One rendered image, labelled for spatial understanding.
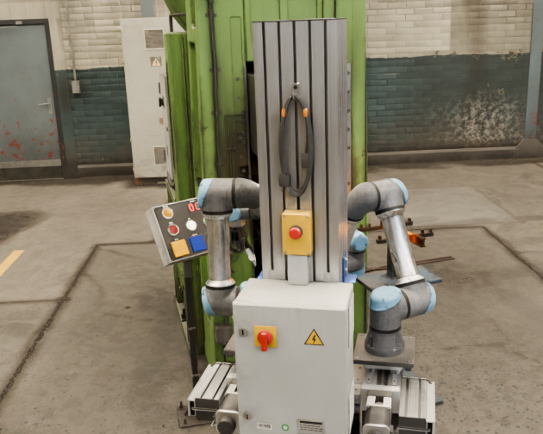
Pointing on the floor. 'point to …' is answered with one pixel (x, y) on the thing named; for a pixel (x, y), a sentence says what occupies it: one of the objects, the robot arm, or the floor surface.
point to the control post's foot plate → (189, 418)
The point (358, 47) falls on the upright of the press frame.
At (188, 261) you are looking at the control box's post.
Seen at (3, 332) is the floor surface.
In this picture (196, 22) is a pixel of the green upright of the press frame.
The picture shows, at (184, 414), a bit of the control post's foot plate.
